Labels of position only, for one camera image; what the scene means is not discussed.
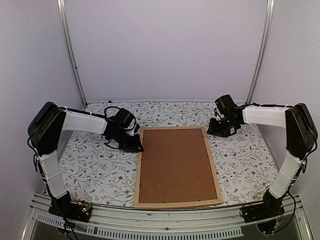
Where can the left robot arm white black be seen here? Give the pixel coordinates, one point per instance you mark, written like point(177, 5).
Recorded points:
point(45, 130)

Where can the aluminium corner post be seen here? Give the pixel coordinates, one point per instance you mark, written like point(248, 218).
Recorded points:
point(270, 4)
point(62, 12)

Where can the brown frame backing board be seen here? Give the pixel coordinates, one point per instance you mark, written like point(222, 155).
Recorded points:
point(175, 165)

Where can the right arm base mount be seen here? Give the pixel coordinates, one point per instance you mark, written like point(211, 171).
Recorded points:
point(261, 211)

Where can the right aluminium corner post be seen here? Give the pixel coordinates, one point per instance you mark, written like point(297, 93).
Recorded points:
point(270, 4)

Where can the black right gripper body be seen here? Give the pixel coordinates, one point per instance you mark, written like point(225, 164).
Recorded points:
point(222, 129)

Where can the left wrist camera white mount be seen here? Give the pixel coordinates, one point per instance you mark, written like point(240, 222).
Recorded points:
point(135, 129)

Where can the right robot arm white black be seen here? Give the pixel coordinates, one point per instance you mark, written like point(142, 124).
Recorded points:
point(300, 136)

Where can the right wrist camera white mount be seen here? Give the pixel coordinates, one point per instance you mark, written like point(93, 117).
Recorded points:
point(217, 113)

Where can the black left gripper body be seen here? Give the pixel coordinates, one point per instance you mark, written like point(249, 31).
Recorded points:
point(125, 143)

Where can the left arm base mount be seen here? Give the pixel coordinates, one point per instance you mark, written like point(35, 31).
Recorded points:
point(64, 207)

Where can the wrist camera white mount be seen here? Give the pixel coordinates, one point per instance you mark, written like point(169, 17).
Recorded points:
point(217, 113)
point(135, 129)

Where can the front aluminium rail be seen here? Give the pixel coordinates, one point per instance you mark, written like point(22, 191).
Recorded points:
point(119, 223)

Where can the left aluminium corner post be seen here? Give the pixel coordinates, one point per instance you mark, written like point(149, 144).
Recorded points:
point(62, 12)

